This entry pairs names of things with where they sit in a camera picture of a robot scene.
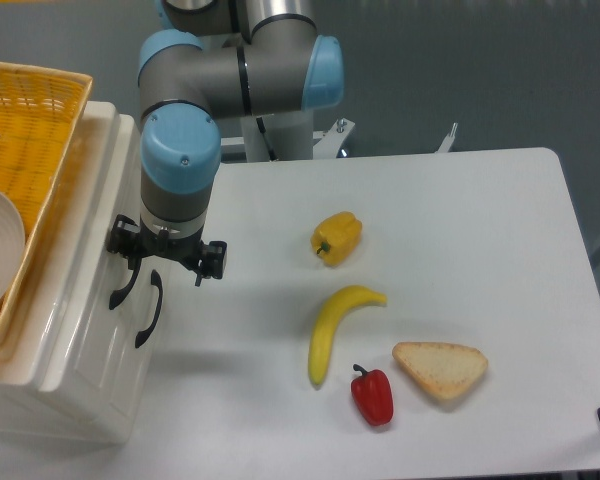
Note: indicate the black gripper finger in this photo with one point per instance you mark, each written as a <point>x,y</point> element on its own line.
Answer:
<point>208,261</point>
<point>123,239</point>

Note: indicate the yellow banana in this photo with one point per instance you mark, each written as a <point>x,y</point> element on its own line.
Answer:
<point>327,322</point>

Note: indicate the yellow bell pepper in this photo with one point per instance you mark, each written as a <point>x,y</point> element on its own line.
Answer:
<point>336,237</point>

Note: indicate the white metal table bracket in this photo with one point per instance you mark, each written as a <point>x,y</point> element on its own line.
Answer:
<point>448,141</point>

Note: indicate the red bell pepper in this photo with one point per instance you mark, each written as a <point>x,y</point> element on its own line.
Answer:
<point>372,395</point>

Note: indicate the slice of bread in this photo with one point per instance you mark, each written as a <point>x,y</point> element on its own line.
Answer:
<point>444,371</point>

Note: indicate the white drawer cabinet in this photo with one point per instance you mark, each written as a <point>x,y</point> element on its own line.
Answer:
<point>30,340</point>

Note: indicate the yellow woven basket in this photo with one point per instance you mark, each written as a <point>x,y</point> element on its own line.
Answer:
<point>40,109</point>

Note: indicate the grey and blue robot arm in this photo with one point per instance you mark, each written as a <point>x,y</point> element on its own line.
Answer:
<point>214,60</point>

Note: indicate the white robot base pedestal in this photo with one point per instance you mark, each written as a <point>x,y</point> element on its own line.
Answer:
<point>287,137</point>

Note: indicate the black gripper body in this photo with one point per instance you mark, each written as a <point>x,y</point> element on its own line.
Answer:
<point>185,251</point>

